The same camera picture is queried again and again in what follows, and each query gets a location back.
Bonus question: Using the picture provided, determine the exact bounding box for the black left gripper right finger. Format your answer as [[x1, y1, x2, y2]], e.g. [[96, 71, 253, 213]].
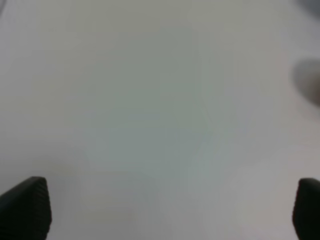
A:
[[292, 178, 320, 240]]

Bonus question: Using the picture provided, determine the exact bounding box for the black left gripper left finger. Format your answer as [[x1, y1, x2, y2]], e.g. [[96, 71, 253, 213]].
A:
[[0, 176, 52, 240]]

